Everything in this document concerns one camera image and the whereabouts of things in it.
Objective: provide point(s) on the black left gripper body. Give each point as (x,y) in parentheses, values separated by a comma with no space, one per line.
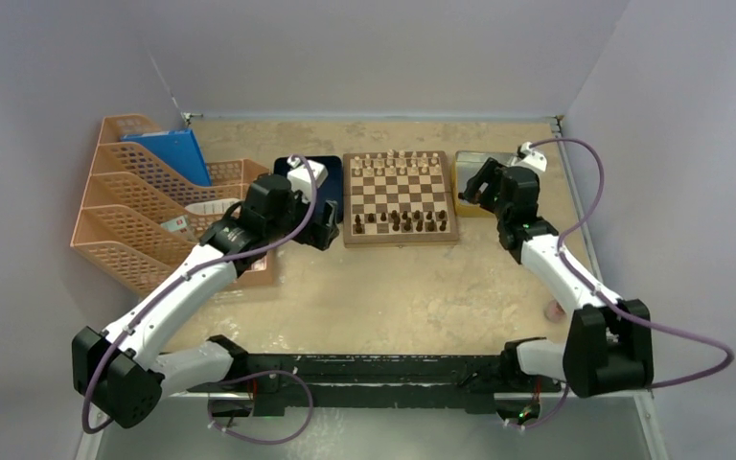
(295,214)

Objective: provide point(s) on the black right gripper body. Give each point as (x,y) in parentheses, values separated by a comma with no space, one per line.
(490,175)

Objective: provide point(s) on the dark back rank piece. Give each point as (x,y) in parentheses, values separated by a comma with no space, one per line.
(395,220)

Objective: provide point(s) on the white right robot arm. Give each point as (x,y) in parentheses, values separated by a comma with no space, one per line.
(604,352)

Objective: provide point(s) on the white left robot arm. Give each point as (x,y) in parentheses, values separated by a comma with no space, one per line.
(121,369)

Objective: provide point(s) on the row of light chess pieces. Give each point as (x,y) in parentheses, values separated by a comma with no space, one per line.
(396,163)

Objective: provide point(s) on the wooden chess board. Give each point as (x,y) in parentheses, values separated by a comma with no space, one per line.
(385,194)

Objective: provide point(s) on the dark blue tin box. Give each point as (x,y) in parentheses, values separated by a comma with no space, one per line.
(332,187)

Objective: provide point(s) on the gold metal tin tray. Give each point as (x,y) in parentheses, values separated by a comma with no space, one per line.
(465,165)

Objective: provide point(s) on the orange plastic basket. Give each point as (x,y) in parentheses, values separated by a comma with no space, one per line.
(204,205)

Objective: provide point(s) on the pink capped bottle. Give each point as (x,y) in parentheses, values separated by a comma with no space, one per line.
(554,312)

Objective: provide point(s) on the blue folder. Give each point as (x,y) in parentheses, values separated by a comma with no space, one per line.
(179,149)

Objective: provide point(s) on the orange plastic file rack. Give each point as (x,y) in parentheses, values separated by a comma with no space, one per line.
(129,194)

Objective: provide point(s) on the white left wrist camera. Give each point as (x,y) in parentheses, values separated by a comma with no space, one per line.
(305,177)

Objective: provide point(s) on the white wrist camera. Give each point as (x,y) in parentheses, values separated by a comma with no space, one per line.
(305,177)
(531,158)

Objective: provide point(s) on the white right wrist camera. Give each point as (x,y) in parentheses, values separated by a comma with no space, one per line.
(531,158)

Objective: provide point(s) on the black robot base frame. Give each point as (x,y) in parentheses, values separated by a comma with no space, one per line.
(468,382)

